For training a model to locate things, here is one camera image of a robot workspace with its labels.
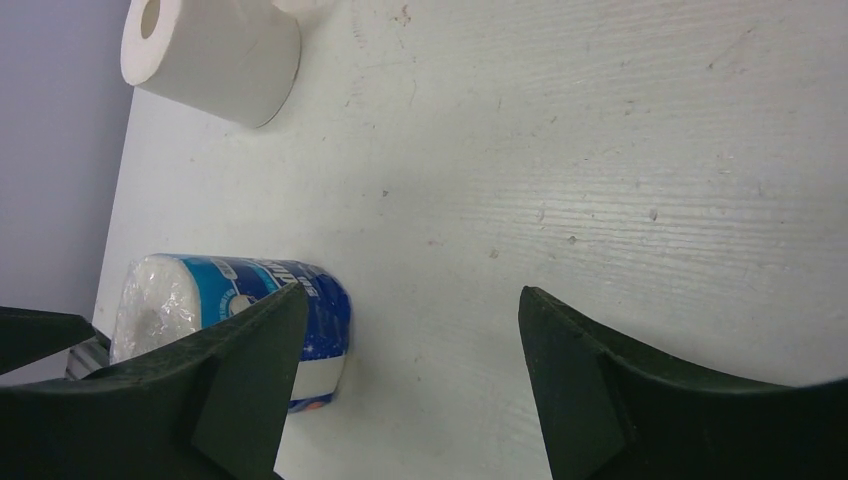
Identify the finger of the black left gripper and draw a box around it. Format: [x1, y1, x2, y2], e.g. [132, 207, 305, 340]
[1, 306, 96, 374]

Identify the white paper roll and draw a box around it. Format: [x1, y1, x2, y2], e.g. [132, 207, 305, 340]
[120, 0, 301, 128]

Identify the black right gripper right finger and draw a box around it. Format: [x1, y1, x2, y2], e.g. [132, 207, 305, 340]
[518, 286, 847, 479]

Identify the blue roll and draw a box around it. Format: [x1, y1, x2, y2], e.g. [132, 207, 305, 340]
[110, 254, 353, 412]

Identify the aluminium rail frame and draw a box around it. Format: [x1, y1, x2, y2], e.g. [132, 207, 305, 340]
[65, 329, 111, 380]

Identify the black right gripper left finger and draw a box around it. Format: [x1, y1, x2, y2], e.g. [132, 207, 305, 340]
[1, 284, 309, 479]

